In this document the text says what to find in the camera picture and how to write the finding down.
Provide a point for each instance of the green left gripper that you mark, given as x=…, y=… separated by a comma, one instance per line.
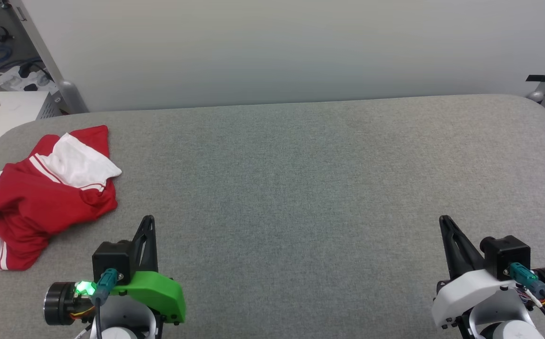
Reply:
x=159, y=292

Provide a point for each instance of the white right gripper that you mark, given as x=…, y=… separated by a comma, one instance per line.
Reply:
x=465, y=294

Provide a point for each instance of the red white basketball jersey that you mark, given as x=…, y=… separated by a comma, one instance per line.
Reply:
x=41, y=202

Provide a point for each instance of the black tape strip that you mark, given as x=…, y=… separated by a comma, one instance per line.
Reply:
x=540, y=77

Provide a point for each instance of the white metal case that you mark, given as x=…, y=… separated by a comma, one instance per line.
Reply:
x=18, y=108

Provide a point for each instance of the white power strip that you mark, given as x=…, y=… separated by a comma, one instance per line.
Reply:
x=13, y=77

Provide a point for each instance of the white backdrop panel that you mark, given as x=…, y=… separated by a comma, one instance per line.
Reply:
x=300, y=47

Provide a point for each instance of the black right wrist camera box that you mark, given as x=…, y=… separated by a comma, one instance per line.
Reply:
x=505, y=254

